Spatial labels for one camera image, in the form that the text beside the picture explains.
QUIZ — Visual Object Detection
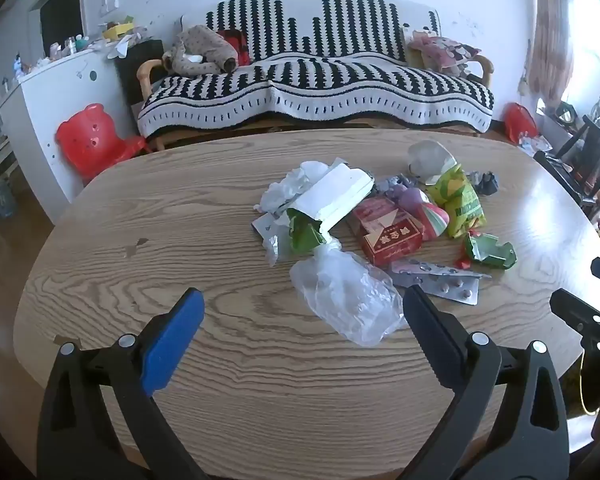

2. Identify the white cabinet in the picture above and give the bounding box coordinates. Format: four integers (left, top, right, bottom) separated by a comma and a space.
0, 39, 146, 226

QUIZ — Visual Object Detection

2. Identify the silver pill blister pack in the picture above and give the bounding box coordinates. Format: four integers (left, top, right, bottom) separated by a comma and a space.
405, 276, 481, 306
387, 258, 492, 286

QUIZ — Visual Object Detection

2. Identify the small clear plastic wrapper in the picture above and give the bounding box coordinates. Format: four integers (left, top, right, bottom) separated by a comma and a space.
251, 212, 292, 267

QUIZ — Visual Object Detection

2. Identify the purple pink squishy toy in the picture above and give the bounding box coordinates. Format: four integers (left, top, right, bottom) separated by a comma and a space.
397, 187, 451, 240

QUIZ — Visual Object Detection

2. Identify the clear plastic bag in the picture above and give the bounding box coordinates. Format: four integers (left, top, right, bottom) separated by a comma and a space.
289, 247, 407, 348

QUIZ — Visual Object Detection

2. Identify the red plastic chair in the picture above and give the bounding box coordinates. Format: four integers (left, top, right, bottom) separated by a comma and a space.
55, 103, 148, 181

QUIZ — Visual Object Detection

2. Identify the brown plush toy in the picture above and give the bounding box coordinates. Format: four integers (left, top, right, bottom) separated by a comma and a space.
161, 25, 239, 77

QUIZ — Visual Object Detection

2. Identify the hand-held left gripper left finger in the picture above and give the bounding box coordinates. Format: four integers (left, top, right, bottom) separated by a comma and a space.
36, 287, 216, 480

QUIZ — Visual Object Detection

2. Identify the green yellow snack bag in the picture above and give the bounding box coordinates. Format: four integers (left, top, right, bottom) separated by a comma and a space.
425, 162, 486, 239

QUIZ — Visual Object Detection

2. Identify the green red crumpled wrapper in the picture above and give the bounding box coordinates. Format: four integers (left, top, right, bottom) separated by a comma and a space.
455, 230, 517, 271

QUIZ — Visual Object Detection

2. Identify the yellow paper box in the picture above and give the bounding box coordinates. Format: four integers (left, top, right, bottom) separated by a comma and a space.
102, 18, 137, 42

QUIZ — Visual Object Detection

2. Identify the white green paper carton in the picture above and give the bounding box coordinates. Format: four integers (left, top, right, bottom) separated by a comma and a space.
285, 162, 376, 255

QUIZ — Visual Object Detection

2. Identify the striped black white sofa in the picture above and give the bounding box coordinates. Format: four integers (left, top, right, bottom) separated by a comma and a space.
137, 0, 496, 138

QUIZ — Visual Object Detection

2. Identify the red cardboard box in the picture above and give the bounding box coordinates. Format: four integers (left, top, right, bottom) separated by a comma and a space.
350, 196, 426, 267

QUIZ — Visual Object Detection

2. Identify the wooden sofa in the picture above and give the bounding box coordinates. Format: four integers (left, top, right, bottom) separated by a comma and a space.
136, 55, 496, 152

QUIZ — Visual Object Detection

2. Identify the cluster of small bottles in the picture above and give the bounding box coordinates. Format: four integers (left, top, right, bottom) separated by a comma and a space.
10, 34, 97, 78

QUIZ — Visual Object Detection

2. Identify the white paper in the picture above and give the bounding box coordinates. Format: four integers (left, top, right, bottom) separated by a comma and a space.
252, 160, 348, 214

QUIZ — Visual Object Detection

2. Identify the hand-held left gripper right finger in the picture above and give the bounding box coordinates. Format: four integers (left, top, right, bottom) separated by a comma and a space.
402, 285, 571, 480

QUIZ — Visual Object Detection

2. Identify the pink printed cushion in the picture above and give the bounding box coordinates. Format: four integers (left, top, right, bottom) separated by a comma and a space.
405, 27, 482, 77

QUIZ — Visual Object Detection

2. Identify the crumpled plastic wrapper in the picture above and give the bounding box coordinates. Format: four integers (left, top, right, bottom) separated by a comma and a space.
407, 140, 458, 184

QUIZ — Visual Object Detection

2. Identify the black desk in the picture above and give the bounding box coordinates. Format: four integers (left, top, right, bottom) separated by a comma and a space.
555, 102, 600, 186

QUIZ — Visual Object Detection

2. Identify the black side cabinet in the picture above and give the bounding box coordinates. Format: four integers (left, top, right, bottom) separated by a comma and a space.
114, 40, 166, 107

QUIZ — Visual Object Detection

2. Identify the red black bag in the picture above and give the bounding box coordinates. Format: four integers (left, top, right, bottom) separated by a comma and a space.
217, 29, 251, 67

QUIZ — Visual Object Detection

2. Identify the pink patterned curtain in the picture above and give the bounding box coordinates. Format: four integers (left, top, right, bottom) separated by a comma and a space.
527, 0, 576, 106

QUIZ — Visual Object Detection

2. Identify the blue grey crumpled wrapper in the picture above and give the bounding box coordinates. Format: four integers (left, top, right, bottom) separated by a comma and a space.
375, 174, 422, 199
467, 170, 499, 197

